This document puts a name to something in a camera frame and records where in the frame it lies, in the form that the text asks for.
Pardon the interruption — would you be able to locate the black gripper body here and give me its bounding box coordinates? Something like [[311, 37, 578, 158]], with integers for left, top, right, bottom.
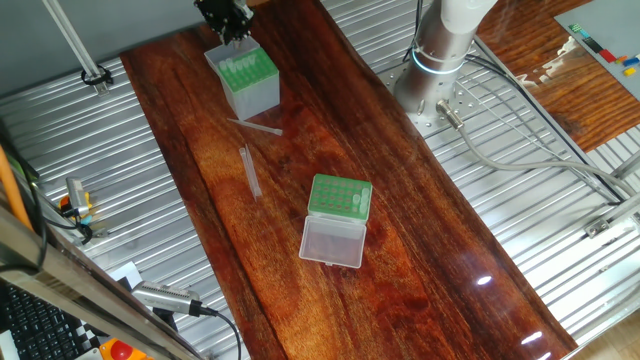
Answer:
[[193, 0, 249, 32]]

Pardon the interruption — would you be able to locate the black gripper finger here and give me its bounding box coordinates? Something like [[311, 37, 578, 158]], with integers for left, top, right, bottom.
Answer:
[[217, 22, 239, 47], [233, 2, 255, 42]]

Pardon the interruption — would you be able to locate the green clear pipette tip box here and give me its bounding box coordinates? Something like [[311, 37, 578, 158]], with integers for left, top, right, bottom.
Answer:
[[203, 37, 281, 122], [298, 173, 374, 270]]

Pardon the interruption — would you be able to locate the yellow orange turtle toy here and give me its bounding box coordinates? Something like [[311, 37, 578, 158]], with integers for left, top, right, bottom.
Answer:
[[58, 192, 95, 226]]

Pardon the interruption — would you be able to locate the orange tube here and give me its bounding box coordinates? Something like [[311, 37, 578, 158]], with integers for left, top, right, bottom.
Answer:
[[0, 143, 35, 232]]

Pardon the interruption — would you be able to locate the glossy brown wooden board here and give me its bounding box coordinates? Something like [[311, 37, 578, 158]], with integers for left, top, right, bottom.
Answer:
[[119, 0, 580, 360]]

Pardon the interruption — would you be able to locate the orange emergency stop box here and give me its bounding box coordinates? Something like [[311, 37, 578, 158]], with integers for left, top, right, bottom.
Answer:
[[98, 337, 157, 360]]

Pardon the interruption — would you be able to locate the black keyboard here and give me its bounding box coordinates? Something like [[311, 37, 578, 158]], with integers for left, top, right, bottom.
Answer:
[[0, 282, 95, 360]]

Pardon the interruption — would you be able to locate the grey board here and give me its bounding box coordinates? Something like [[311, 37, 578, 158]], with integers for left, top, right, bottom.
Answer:
[[553, 0, 640, 102]]

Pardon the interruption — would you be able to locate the aluminium profile bar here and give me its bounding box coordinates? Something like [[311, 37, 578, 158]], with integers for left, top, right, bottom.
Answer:
[[608, 148, 640, 181], [583, 192, 640, 239]]

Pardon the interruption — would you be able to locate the aluminium post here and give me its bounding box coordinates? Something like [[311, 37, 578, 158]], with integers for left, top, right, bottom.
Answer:
[[41, 0, 112, 97]]

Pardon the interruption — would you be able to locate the black cable tie ring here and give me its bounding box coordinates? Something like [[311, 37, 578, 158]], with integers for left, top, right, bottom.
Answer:
[[80, 63, 115, 88]]

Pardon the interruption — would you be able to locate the grey cable with metal connector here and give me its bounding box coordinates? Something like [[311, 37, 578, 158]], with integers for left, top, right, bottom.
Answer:
[[434, 98, 639, 199]]

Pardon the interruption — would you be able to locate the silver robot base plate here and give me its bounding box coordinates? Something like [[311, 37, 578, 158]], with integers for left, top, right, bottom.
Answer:
[[378, 52, 501, 141]]

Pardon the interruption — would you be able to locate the silver camera on stand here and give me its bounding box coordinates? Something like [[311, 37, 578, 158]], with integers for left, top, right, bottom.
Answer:
[[131, 279, 205, 318]]

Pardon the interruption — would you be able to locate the shiny steel rail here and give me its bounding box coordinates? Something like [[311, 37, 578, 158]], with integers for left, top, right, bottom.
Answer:
[[0, 197, 206, 360]]

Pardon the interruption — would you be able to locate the black silver-camera cable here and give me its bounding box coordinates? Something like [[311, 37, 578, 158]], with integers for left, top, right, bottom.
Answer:
[[198, 305, 244, 360]]

